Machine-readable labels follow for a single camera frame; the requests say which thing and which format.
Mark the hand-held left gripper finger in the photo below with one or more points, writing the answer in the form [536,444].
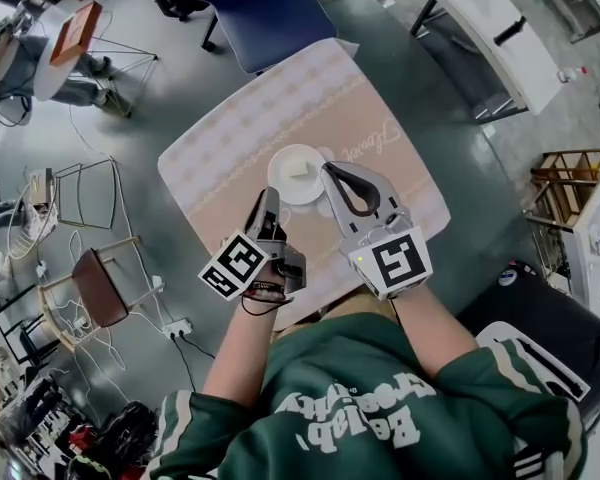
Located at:
[267,213]

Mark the white power strip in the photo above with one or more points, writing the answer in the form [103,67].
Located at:
[177,329]

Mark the wooden slatted rack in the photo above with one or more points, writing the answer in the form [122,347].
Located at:
[567,188]

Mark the pale food piece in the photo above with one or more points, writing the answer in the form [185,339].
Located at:
[298,169]

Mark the person's tan trousers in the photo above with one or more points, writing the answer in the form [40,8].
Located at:
[360,304]

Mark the person's green sweatshirt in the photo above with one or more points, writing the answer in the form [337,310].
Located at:
[370,458]

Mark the black bottle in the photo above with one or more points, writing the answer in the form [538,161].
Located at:
[510,30]

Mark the white long table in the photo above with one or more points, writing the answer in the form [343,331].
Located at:
[480,8]

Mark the table with pink tablecloth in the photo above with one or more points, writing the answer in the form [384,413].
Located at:
[240,168]

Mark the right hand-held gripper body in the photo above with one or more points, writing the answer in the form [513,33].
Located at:
[397,263]

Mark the orange box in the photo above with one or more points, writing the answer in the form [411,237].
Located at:
[72,38]

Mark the white round plate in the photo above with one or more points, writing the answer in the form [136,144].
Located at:
[292,188]

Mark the black bag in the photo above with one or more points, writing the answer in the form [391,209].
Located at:
[125,433]

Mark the person's right forearm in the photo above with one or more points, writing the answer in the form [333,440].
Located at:
[430,328]

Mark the wooden chair with brown seat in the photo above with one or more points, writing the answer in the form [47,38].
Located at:
[100,288]

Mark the blue chair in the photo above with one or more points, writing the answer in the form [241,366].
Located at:
[275,18]

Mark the black frame stool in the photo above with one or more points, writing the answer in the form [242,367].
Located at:
[27,340]

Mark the clear bottle with red cap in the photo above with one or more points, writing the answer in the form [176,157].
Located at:
[570,74]

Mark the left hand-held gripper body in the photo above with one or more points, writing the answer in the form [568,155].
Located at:
[292,273]

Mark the person's left forearm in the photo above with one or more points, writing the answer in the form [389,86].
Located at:
[240,343]

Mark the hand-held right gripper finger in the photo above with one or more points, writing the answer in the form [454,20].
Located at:
[341,213]
[387,198]

